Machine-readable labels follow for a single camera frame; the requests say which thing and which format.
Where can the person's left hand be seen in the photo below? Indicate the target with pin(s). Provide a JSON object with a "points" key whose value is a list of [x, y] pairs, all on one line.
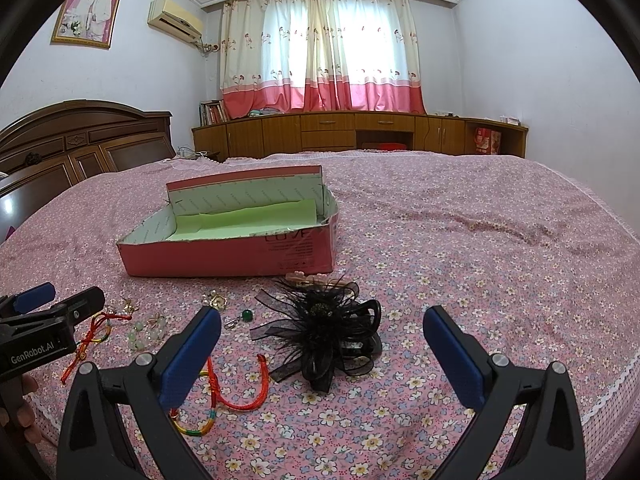
{"points": [[20, 412]]}

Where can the red gift box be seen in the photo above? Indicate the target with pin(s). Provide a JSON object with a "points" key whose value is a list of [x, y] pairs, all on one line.
{"points": [[487, 141]]}

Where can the green bead pendant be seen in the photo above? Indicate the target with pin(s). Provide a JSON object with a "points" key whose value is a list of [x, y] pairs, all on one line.
{"points": [[246, 316]]}

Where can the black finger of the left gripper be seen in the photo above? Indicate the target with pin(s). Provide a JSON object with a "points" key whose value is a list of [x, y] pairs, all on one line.
{"points": [[70, 312]]}

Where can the dark wooden headboard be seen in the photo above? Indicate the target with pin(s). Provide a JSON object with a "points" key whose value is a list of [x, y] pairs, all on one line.
{"points": [[51, 149]]}

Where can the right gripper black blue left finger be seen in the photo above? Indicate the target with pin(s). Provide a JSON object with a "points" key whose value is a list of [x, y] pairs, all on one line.
{"points": [[94, 443]]}

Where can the pink cardboard box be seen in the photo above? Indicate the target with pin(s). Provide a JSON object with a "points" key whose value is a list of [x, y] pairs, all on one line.
{"points": [[258, 222]]}

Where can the pink floral bedspread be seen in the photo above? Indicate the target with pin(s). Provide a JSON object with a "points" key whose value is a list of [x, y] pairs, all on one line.
{"points": [[528, 261]]}

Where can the framed wedding photo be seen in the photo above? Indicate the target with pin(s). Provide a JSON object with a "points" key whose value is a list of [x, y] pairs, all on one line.
{"points": [[88, 23]]}

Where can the cream wall air conditioner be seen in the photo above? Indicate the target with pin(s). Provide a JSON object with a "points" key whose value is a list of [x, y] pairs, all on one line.
{"points": [[171, 18]]}

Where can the black feather hair accessory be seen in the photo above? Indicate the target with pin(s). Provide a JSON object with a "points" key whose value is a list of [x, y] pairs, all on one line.
{"points": [[324, 328]]}

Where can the gold crystal earrings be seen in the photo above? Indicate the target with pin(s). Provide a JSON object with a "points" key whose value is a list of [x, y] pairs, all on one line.
{"points": [[214, 300]]}

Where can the long wooden cabinet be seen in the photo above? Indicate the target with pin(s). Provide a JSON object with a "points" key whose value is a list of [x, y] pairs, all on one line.
{"points": [[259, 137]]}

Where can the pink hair clip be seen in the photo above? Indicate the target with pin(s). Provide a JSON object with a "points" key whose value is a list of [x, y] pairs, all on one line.
{"points": [[302, 279]]}

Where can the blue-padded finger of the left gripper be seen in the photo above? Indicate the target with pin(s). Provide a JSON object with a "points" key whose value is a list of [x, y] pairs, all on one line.
{"points": [[25, 302]]}

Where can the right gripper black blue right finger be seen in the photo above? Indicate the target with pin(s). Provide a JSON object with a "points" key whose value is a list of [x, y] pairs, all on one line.
{"points": [[549, 443]]}

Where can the pink white curtains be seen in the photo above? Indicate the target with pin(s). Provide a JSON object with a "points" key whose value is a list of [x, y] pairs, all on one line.
{"points": [[319, 56]]}

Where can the books on cabinet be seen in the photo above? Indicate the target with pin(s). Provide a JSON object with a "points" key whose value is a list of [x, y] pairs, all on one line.
{"points": [[212, 113]]}

